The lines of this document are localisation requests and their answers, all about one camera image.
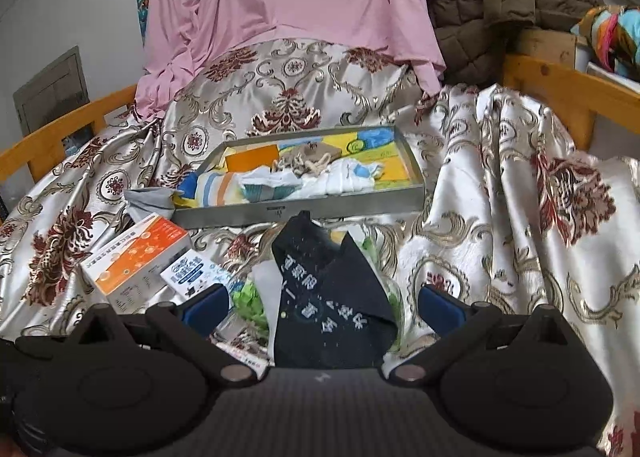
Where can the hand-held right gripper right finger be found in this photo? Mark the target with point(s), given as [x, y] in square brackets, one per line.
[437, 304]

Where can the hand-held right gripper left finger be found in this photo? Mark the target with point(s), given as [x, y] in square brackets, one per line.
[205, 307]

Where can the grey metal tray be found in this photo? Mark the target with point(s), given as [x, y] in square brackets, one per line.
[240, 217]

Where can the black printed cloth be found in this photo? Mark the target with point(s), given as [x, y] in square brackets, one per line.
[330, 307]

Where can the grey cloth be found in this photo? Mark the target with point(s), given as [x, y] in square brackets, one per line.
[150, 202]

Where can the blue striped towel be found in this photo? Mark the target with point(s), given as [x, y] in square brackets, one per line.
[215, 187]

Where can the white teal printed cloth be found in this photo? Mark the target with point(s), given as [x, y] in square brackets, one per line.
[270, 187]

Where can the white quilted baby cloth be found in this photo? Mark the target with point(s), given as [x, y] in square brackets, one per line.
[345, 179]

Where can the blue white small packet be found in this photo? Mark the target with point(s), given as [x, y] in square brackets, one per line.
[187, 272]

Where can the clear bag with green contents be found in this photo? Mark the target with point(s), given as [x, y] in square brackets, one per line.
[250, 304]

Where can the printed paper leaflet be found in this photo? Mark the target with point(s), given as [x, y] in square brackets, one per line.
[245, 349]

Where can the orange white cardboard box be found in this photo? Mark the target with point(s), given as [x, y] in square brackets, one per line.
[135, 257]

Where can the floral satin blanket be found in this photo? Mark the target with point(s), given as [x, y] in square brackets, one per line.
[500, 162]

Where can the grey panelled door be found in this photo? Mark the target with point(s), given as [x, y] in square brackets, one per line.
[50, 92]

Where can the colourful striped cloth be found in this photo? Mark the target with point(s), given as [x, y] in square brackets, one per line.
[615, 37]

